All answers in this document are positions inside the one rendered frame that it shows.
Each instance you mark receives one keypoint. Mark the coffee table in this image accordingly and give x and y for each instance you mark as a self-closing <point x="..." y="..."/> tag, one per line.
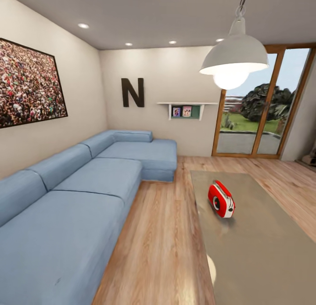
<point x="258" y="256"/>

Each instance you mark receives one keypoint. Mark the decorative sign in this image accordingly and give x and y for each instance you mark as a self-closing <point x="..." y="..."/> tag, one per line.
<point x="139" y="99"/>

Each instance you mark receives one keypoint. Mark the room light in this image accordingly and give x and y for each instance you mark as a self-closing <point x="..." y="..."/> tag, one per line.
<point x="236" y="48"/>

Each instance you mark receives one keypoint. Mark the picture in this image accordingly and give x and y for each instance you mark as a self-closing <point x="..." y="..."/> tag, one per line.
<point x="176" y="110"/>
<point x="186" y="111"/>
<point x="30" y="88"/>

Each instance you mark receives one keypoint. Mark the door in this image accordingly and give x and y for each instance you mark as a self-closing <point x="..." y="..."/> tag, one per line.
<point x="254" y="118"/>

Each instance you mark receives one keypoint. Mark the radio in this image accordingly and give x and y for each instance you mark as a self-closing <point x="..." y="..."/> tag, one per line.
<point x="221" y="200"/>

